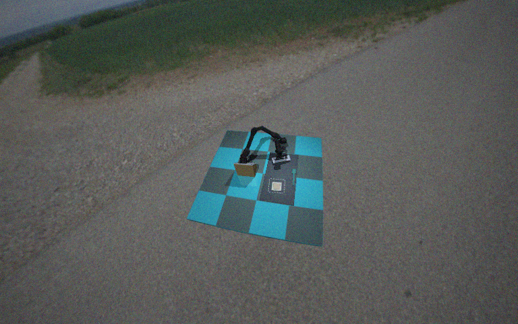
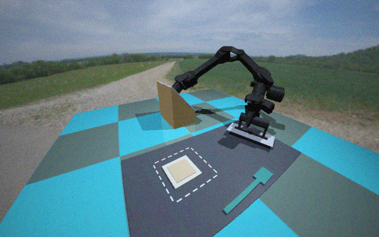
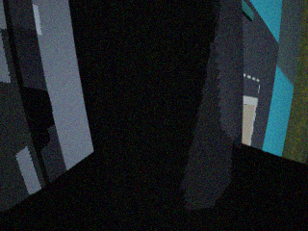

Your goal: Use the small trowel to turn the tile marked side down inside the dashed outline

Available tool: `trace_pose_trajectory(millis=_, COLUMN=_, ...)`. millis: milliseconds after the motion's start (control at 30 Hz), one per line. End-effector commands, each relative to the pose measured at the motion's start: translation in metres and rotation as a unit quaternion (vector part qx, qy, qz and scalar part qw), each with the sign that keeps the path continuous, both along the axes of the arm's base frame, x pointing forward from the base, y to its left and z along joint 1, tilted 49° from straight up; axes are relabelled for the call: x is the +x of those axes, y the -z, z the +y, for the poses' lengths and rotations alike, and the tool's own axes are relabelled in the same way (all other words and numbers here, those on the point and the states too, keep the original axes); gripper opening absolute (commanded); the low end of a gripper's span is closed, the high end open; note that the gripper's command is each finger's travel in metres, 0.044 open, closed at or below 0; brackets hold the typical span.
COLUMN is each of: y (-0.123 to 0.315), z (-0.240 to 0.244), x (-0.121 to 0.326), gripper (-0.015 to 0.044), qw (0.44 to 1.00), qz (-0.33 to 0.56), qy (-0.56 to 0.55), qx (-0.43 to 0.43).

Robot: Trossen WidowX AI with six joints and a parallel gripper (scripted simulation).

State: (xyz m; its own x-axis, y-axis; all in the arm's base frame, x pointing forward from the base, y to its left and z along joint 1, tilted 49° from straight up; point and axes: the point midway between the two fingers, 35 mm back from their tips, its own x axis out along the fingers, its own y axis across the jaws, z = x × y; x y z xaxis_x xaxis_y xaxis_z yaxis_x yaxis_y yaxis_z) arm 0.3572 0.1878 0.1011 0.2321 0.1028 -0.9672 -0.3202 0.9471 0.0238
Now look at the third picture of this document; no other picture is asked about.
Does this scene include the white square tile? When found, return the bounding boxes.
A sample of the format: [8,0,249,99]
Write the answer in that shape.
[242,95,258,145]

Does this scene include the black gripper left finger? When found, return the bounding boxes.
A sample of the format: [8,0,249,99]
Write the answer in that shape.
[0,153,112,231]

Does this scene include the teal flat trowel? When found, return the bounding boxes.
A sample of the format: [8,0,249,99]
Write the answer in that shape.
[242,0,254,22]

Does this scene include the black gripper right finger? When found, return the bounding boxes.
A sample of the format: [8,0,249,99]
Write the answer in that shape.
[235,143,308,231]

